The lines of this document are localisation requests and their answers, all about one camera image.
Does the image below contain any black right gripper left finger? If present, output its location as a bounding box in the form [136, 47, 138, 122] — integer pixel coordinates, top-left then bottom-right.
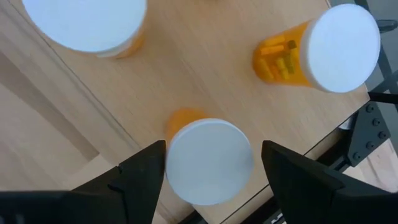
[71, 140, 165, 224]

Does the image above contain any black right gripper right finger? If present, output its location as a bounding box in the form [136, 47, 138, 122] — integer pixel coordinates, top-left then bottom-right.
[262, 140, 374, 224]

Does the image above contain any orange medicine bottle white cap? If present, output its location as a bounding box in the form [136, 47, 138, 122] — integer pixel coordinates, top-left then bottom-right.
[251, 2, 382, 94]
[21, 0, 147, 59]
[164, 108, 254, 207]

